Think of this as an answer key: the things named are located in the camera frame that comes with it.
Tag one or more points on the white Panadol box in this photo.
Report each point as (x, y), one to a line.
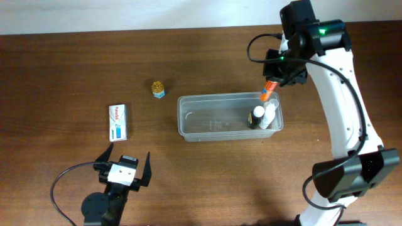
(117, 123)

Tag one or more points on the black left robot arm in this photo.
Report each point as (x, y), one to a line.
(106, 208)

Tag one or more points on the small jar gold lid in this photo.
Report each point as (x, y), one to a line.
(157, 89)

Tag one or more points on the orange tablet tube white cap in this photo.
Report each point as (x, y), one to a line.
(267, 90)

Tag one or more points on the dark bottle white cap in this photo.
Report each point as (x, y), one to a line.
(255, 117)

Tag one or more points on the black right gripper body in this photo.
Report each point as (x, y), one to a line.
(291, 79)

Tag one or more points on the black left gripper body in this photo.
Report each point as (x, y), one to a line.
(135, 182)

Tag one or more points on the clear plastic container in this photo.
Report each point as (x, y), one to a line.
(222, 117)

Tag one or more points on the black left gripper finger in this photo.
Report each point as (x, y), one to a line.
(147, 173)
(104, 157)

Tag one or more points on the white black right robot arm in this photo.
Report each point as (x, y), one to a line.
(322, 51)

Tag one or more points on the white dropper bottle clear cap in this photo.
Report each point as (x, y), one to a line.
(269, 113)

